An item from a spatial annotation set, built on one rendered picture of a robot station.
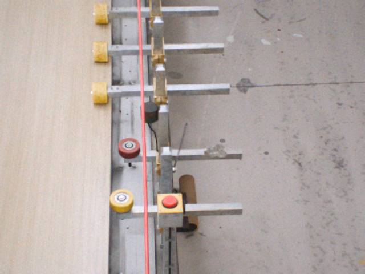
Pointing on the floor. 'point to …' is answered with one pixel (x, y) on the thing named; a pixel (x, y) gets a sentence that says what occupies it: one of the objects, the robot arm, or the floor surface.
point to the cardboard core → (184, 181)
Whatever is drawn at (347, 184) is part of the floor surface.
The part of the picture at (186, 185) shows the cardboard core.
